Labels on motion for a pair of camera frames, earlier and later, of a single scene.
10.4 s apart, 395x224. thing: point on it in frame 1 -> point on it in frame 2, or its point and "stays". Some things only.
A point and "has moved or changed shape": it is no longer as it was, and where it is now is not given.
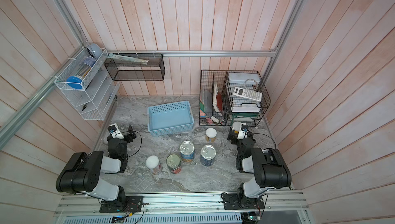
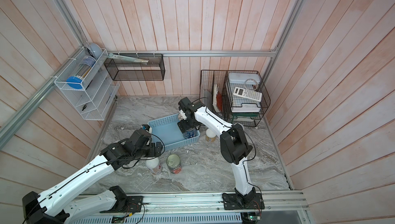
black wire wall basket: [123, 70] stays
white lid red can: [153, 164] stays
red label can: [174, 163] stays
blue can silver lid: [186, 149] -> [190, 134]
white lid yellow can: [211, 133] stays
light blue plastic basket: [170, 118] has moved or changed shape
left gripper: [129, 138] -> [152, 152]
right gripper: [236, 137] -> [183, 127]
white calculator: [248, 94] stays
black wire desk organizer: [227, 96] stays
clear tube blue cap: [86, 63] stays
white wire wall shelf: [88, 83] stays
